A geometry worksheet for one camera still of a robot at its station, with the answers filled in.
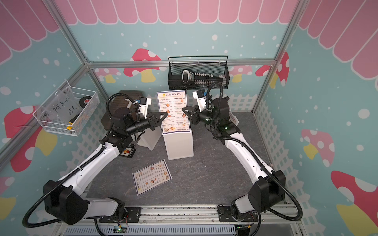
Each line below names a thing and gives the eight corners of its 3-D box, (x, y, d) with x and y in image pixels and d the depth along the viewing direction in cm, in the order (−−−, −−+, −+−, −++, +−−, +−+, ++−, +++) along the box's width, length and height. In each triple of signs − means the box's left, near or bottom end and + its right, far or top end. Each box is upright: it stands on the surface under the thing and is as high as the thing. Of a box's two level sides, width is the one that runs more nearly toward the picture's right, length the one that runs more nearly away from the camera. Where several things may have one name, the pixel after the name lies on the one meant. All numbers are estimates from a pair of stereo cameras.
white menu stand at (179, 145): (168, 162, 95) (161, 136, 72) (169, 152, 99) (161, 125, 77) (193, 160, 96) (193, 134, 73) (192, 150, 100) (192, 123, 78)
